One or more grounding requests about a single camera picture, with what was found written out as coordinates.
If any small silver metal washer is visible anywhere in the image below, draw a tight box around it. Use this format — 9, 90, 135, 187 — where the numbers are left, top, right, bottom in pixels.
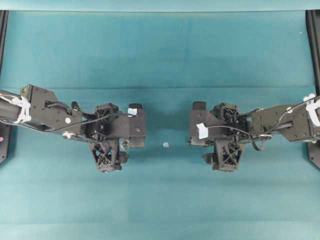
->
121, 139, 130, 149

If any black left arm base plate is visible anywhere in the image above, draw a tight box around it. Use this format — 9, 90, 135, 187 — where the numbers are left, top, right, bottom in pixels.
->
0, 123, 12, 164

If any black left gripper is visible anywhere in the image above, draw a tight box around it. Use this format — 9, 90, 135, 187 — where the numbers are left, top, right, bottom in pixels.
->
82, 103, 122, 173

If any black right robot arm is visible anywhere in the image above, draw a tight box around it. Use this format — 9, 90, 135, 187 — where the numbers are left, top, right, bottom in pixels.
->
202, 93, 320, 172

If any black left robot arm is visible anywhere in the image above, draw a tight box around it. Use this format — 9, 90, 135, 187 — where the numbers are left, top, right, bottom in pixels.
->
0, 84, 129, 173

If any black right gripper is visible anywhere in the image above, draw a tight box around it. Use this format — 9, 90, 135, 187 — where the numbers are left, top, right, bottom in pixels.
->
203, 103, 253, 172

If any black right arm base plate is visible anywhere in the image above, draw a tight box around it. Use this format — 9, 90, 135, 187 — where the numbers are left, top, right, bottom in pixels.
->
301, 140, 320, 171

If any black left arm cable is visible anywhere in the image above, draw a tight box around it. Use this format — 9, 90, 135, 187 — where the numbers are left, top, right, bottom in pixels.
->
44, 102, 133, 133

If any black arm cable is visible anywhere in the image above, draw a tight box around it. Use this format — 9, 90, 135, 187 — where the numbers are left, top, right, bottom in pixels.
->
207, 96, 318, 152
44, 102, 133, 133

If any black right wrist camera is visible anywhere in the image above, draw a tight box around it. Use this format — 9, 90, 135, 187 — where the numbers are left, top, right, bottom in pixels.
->
188, 101, 214, 147

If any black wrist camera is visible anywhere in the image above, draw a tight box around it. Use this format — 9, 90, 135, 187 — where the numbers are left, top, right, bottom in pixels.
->
117, 103, 147, 150
188, 101, 214, 147

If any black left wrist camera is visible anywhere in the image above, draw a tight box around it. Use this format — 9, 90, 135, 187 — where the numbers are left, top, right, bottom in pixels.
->
117, 103, 147, 150

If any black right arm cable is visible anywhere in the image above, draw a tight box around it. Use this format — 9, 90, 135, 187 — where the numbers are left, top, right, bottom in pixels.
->
207, 96, 318, 152

